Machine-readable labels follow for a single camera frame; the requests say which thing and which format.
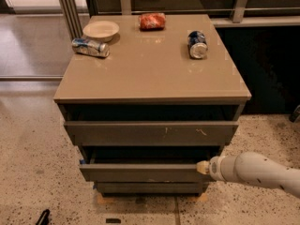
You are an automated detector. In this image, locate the grey bottom drawer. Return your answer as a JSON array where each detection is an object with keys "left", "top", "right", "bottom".
[{"left": 95, "top": 182, "right": 208, "bottom": 194}]

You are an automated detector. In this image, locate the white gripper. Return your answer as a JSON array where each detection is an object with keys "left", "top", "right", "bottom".
[{"left": 196, "top": 156, "right": 239, "bottom": 182}]

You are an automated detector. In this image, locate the blue upright-lying soda can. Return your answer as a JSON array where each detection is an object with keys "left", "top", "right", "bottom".
[{"left": 187, "top": 31, "right": 208, "bottom": 59}]

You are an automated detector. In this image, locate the dark wheel at right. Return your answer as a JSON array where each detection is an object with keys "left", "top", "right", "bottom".
[{"left": 289, "top": 105, "right": 300, "bottom": 122}]

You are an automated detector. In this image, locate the black object on floor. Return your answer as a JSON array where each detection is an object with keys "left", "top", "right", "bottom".
[{"left": 36, "top": 209, "right": 50, "bottom": 225}]

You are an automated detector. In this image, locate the metal railing frame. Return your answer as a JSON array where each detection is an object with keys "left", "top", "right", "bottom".
[{"left": 59, "top": 0, "right": 300, "bottom": 37}]

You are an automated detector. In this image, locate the silver blue soda can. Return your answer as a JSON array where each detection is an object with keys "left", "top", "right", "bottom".
[{"left": 71, "top": 38, "right": 110, "bottom": 58}]

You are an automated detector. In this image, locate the grey drawer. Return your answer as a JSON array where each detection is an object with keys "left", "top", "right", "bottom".
[
  {"left": 64, "top": 121, "right": 238, "bottom": 146},
  {"left": 79, "top": 146, "right": 219, "bottom": 183},
  {"left": 95, "top": 182, "right": 208, "bottom": 194}
]

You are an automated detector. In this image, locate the white bowl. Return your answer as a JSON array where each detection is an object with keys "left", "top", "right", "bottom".
[{"left": 83, "top": 21, "right": 119, "bottom": 42}]

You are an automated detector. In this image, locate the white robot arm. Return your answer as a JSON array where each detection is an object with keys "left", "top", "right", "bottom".
[{"left": 196, "top": 152, "right": 300, "bottom": 198}]

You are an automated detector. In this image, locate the grey drawer cabinet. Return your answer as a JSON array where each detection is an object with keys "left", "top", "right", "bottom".
[{"left": 52, "top": 14, "right": 252, "bottom": 197}]

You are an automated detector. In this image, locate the grey top drawer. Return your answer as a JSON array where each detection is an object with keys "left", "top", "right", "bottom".
[{"left": 64, "top": 121, "right": 238, "bottom": 146}]

